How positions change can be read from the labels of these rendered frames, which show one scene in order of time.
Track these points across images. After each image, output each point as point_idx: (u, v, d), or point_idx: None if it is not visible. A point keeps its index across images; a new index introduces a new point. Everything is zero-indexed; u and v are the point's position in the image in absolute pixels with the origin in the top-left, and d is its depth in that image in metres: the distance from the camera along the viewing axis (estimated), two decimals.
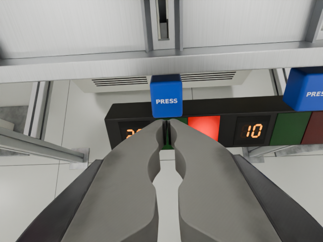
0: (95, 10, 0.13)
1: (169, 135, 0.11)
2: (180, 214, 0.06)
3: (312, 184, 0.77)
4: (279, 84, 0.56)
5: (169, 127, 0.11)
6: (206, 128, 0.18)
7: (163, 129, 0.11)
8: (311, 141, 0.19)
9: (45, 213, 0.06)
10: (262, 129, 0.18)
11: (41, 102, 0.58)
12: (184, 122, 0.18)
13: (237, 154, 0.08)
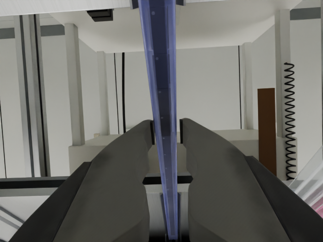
0: None
1: (181, 134, 0.11)
2: (190, 212, 0.06)
3: None
4: None
5: (182, 127, 0.11)
6: None
7: (151, 129, 0.11)
8: None
9: (33, 219, 0.06)
10: None
11: None
12: None
13: (250, 155, 0.08)
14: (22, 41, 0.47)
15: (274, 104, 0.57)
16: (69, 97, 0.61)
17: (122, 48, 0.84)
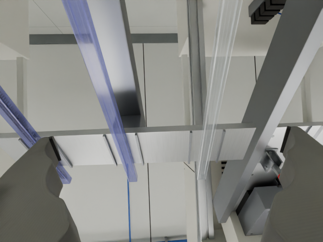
0: None
1: (285, 142, 0.10)
2: (269, 217, 0.06)
3: None
4: None
5: (288, 134, 0.10)
6: None
7: (52, 145, 0.11)
8: None
9: None
10: None
11: None
12: None
13: None
14: (195, 35, 0.58)
15: None
16: None
17: (206, 52, 0.98)
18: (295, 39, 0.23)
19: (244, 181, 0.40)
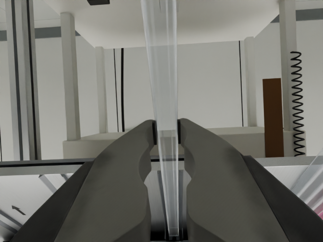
0: None
1: (179, 134, 0.11)
2: (188, 212, 0.06)
3: None
4: None
5: (180, 127, 0.11)
6: None
7: (153, 129, 0.11)
8: None
9: (35, 218, 0.06)
10: None
11: None
12: None
13: (247, 155, 0.08)
14: (14, 25, 0.44)
15: (280, 95, 0.54)
16: (65, 89, 0.58)
17: (121, 42, 0.82)
18: None
19: None
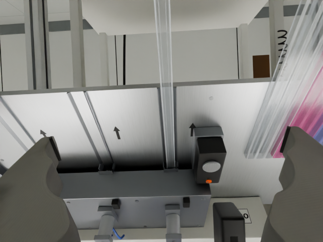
0: None
1: (284, 141, 0.10)
2: (269, 217, 0.06)
3: None
4: None
5: (287, 134, 0.10)
6: None
7: (53, 144, 0.11)
8: None
9: None
10: None
11: None
12: None
13: None
14: (30, 3, 0.50)
15: (269, 70, 0.60)
16: (73, 66, 0.64)
17: (124, 29, 0.88)
18: None
19: (0, 167, 0.34)
